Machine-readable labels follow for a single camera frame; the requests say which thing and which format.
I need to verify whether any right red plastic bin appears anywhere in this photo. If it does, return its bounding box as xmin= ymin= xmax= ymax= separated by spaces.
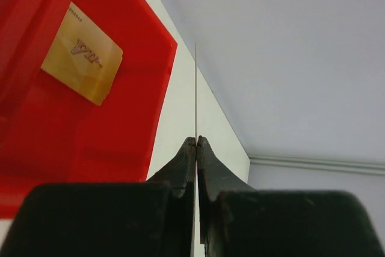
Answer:
xmin=1 ymin=0 xmax=177 ymax=219

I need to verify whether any middle red plastic bin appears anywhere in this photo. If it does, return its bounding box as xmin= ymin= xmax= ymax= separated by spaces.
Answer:
xmin=1 ymin=0 xmax=71 ymax=122

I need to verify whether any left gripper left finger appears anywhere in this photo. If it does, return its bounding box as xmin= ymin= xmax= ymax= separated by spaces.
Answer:
xmin=1 ymin=137 xmax=196 ymax=256

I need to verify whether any aluminium frame rail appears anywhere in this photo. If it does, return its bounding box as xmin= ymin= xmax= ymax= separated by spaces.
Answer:
xmin=249 ymin=155 xmax=384 ymax=176

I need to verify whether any gold card in bin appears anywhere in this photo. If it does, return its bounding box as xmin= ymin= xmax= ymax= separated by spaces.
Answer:
xmin=41 ymin=2 xmax=123 ymax=106

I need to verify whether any red plastic bin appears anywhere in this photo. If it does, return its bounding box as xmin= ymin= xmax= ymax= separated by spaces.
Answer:
xmin=1 ymin=0 xmax=177 ymax=219
xmin=1 ymin=0 xmax=71 ymax=122

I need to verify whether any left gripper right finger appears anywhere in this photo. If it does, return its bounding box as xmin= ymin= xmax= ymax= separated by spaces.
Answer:
xmin=197 ymin=137 xmax=384 ymax=256

